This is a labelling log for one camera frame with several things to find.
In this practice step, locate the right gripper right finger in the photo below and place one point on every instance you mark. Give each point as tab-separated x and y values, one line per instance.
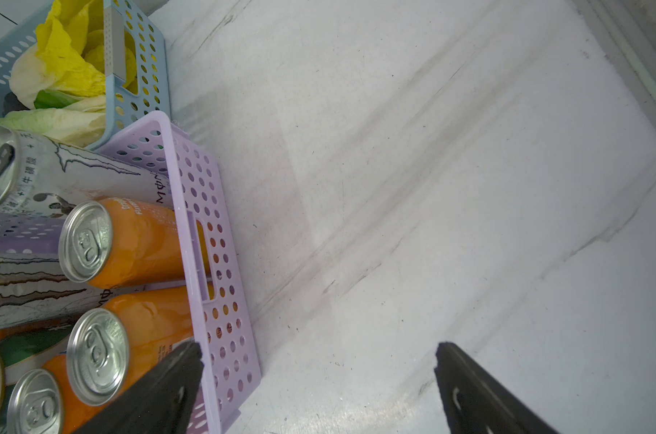
475	402

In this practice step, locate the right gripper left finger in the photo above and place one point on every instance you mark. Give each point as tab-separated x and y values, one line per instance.
162	401

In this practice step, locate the purple plastic basket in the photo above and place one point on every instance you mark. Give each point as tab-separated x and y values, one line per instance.
221	320

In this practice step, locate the orange can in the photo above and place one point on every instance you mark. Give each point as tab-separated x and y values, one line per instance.
114	346
43	402
119	242

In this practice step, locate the white monster can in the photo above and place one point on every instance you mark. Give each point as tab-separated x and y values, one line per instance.
44	178
34	288

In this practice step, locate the white Monster can back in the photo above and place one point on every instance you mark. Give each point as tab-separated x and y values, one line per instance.
44	178

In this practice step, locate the blue plastic basket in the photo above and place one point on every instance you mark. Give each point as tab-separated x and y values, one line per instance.
135	65

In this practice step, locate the green can gold lid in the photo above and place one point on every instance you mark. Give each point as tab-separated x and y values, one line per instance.
25	352

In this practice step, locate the green lettuce head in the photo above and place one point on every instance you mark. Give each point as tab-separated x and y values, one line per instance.
62	117

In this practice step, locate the yellow napa cabbage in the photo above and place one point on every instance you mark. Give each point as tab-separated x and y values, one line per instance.
67	62

